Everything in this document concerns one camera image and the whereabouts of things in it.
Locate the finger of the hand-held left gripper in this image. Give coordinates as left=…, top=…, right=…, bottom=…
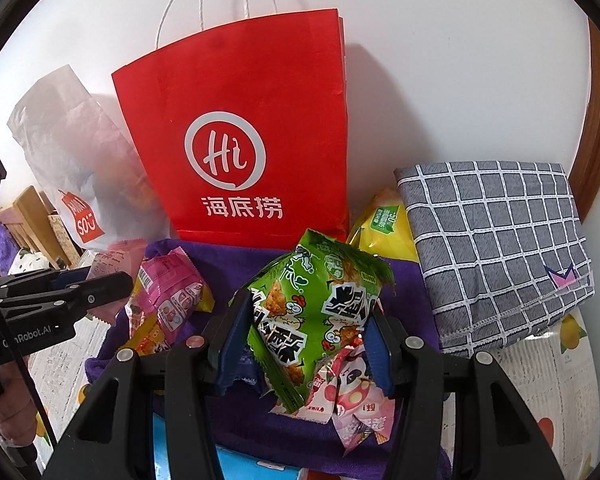
left=0, top=271, right=134, bottom=322
left=0, top=267, right=95, bottom=297

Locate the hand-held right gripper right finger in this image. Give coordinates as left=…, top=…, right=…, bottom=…
left=364, top=305, right=566, bottom=480

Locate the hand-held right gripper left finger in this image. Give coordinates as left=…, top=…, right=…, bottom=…
left=42, top=287, right=253, bottom=480

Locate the pale pink snack packet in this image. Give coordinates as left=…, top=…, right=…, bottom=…
left=86, top=239, right=148, bottom=325

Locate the panda print snack packet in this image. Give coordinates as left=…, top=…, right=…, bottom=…
left=316, top=344, right=381, bottom=416

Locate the yellow rainbow candy packet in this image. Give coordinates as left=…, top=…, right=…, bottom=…
left=122, top=280, right=173, bottom=356

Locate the pink barcode snack packet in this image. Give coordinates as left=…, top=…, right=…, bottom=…
left=139, top=246, right=216, bottom=346

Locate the green snack packet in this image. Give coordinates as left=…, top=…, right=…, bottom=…
left=245, top=228, right=396, bottom=415

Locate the person's left hand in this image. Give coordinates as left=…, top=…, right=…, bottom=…
left=0, top=357, right=48, bottom=443

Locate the white black spotted pillow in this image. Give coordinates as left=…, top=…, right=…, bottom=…
left=7, top=252, right=56, bottom=277

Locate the wooden bed headboard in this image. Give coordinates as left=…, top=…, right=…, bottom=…
left=0, top=185, right=56, bottom=261

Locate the pink strawberry snack packet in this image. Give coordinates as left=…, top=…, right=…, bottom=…
left=331, top=400, right=397, bottom=457

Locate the purple towel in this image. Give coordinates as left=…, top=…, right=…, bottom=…
left=85, top=239, right=446, bottom=476

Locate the white plastic shopping bag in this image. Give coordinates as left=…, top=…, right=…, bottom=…
left=6, top=64, right=163, bottom=253

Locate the blue tissue pack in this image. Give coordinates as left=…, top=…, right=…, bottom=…
left=152, top=410, right=301, bottom=480

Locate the yellow packet with green label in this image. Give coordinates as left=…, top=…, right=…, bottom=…
left=346, top=187, right=421, bottom=263

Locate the folded grey checked cloth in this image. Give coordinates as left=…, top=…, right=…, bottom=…
left=394, top=161, right=595, bottom=358

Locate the fruit print tablecloth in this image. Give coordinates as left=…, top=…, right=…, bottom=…
left=27, top=310, right=600, bottom=480

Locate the red paper shopping bag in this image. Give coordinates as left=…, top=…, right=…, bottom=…
left=111, top=0, right=351, bottom=253

